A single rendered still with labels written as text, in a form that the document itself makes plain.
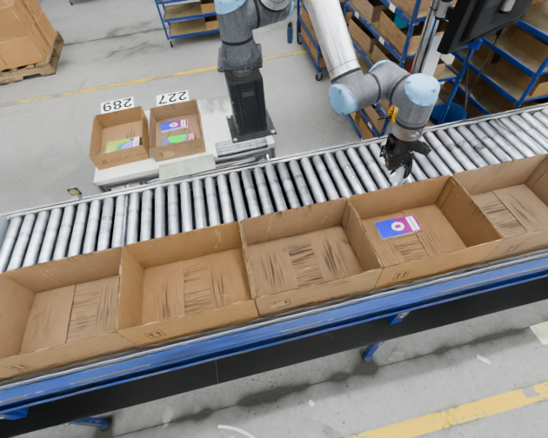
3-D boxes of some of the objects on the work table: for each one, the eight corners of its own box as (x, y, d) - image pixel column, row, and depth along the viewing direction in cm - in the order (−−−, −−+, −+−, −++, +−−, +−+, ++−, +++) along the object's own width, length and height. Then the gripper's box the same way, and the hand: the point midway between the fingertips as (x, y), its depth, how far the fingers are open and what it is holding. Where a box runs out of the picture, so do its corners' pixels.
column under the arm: (225, 117, 191) (214, 64, 165) (266, 109, 194) (261, 55, 167) (232, 143, 176) (221, 89, 149) (277, 134, 178) (272, 79, 152)
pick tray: (200, 113, 196) (197, 98, 188) (206, 152, 173) (202, 137, 165) (156, 122, 193) (149, 107, 185) (155, 162, 171) (148, 149, 163)
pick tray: (148, 119, 195) (141, 105, 187) (150, 158, 173) (143, 144, 165) (102, 129, 192) (93, 115, 184) (98, 170, 170) (88, 156, 162)
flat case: (163, 139, 179) (162, 137, 178) (195, 135, 180) (194, 132, 179) (161, 155, 171) (160, 153, 170) (196, 149, 172) (195, 148, 171)
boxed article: (161, 125, 190) (160, 123, 188) (187, 121, 191) (186, 118, 190) (162, 133, 185) (160, 130, 184) (188, 128, 187) (187, 125, 185)
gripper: (383, 124, 99) (370, 172, 116) (400, 149, 92) (384, 195, 109) (408, 120, 100) (392, 168, 117) (427, 143, 93) (407, 190, 110)
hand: (397, 176), depth 112 cm, fingers open, 5 cm apart
